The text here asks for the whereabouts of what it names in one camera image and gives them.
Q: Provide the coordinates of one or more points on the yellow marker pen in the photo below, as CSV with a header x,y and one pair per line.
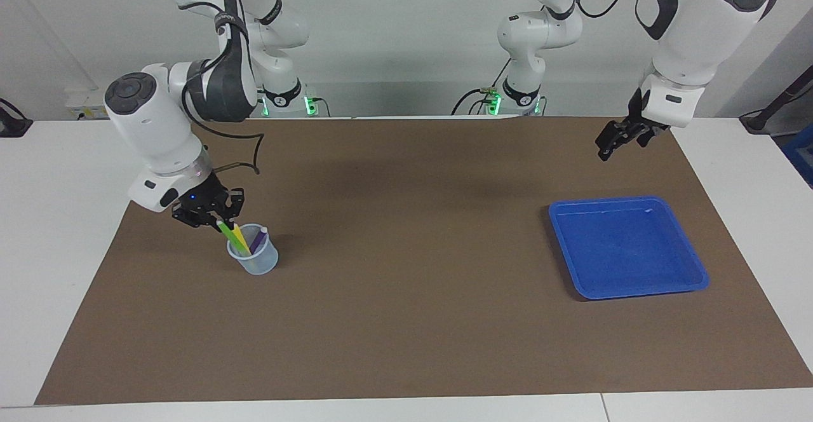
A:
x,y
240,238

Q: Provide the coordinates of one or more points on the blue storage bin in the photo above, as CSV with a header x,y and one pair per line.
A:
x,y
801,155

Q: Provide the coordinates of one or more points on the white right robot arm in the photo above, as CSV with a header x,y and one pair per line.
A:
x,y
190,91

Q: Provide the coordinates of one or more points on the brown table mat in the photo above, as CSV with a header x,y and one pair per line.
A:
x,y
406,333

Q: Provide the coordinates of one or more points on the purple marker pen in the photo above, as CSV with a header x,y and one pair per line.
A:
x,y
257,242

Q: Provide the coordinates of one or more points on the black clamp base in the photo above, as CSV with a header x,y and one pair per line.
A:
x,y
13,126

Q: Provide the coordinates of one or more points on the green marker pen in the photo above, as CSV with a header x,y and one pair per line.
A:
x,y
230,234

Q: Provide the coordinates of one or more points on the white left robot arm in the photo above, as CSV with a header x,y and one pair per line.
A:
x,y
692,28

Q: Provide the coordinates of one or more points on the blue plastic tray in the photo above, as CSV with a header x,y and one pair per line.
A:
x,y
603,257

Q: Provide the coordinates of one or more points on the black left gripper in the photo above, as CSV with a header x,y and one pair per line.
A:
x,y
638,120

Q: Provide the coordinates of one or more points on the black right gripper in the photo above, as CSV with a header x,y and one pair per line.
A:
x,y
203,199

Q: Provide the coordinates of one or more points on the translucent plastic cup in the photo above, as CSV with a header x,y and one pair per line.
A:
x,y
263,264

